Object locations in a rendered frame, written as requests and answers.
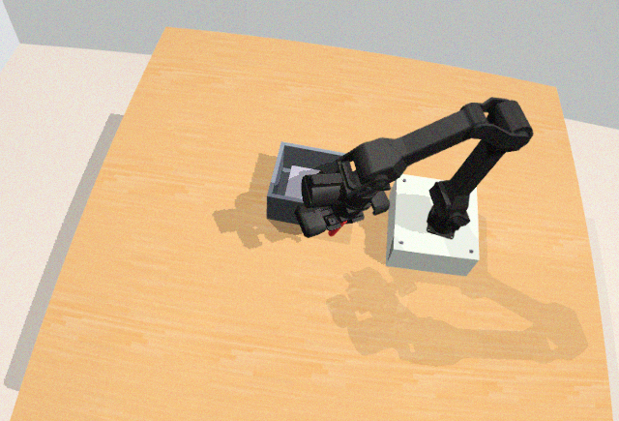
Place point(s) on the red peg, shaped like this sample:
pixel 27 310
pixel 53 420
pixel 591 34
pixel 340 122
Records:
pixel 333 232

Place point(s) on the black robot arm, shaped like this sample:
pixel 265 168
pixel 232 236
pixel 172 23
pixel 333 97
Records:
pixel 383 160

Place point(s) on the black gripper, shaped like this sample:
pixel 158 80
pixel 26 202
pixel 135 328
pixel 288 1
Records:
pixel 314 221

